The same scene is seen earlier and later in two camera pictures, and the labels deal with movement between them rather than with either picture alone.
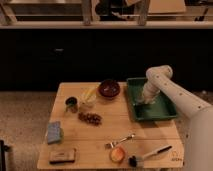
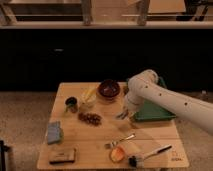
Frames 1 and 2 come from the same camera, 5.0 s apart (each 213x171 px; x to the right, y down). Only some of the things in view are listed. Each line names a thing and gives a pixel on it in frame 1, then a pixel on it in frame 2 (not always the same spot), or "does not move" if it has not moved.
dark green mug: x=71 y=105 does not move
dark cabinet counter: x=39 y=55 does not move
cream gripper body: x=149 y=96 -> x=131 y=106
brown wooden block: x=62 y=156 does not move
